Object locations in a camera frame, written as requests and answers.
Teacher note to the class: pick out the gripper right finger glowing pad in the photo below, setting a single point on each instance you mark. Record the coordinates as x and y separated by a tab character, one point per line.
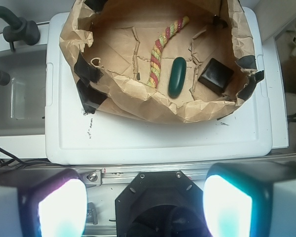
251	199

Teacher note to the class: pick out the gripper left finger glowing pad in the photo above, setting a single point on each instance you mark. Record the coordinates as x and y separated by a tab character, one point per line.
42	202

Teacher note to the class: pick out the dark green plastic pickle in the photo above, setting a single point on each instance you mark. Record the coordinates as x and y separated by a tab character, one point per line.
177	77

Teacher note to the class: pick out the white sink basin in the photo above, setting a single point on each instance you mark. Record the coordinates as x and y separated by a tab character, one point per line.
22	101

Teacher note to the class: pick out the black square block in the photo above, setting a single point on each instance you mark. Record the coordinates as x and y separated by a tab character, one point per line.
216	76

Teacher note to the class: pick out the black sink faucet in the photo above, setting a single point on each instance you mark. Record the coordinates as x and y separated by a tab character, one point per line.
18	29

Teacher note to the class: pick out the metal corner bracket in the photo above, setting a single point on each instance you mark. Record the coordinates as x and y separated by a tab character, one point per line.
92	178

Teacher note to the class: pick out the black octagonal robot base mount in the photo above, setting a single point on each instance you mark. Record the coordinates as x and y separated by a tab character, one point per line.
160	204

